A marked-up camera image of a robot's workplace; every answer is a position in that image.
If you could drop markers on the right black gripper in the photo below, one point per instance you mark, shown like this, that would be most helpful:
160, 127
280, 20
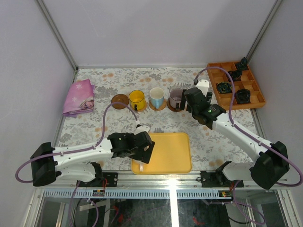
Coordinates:
183, 101

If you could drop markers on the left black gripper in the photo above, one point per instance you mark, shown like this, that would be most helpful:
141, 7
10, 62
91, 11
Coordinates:
147, 150

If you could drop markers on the purple mug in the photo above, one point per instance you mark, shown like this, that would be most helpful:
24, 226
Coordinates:
175, 98

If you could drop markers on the brown wooden coaster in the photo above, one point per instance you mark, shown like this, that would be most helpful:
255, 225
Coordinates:
170, 106

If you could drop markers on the woven rattan coaster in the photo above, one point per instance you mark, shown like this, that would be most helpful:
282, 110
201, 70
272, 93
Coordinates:
164, 104
135, 107

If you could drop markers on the blue handled white mug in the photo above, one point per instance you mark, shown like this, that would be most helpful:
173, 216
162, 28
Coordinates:
157, 97

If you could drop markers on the yellow glass cup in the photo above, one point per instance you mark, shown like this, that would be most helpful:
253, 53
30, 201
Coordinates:
137, 97

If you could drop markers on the dark wooden coaster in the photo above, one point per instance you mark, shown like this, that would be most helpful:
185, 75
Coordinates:
120, 101

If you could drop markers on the pink mug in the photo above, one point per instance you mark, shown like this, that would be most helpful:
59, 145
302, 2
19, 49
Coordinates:
141, 166

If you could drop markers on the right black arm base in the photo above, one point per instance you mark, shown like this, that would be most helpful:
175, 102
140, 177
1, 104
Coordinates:
216, 178

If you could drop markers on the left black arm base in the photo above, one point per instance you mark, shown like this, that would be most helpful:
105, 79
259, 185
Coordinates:
100, 179

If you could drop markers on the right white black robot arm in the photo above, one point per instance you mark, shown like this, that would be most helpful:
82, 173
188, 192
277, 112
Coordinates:
268, 163

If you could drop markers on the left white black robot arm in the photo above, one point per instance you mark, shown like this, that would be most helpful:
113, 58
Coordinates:
81, 163

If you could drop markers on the black green wrapped item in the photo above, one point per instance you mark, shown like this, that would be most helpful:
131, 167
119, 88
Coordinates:
224, 88

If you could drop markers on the yellow plastic tray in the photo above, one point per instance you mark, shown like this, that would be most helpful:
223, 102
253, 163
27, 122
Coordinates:
171, 155

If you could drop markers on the black wrapped item bottom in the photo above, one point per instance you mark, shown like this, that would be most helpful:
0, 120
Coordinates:
242, 96

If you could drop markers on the orange compartment tray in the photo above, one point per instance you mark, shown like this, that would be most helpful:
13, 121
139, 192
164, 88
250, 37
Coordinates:
248, 81

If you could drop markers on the black wrapped item top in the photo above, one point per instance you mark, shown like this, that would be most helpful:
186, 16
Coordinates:
243, 64

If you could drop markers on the pink purple folded cloth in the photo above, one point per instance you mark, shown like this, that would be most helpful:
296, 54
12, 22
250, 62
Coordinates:
80, 99

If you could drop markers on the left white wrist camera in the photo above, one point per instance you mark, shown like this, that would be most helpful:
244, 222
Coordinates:
141, 128

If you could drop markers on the aluminium front rail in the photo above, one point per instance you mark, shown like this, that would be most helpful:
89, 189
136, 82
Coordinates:
128, 180

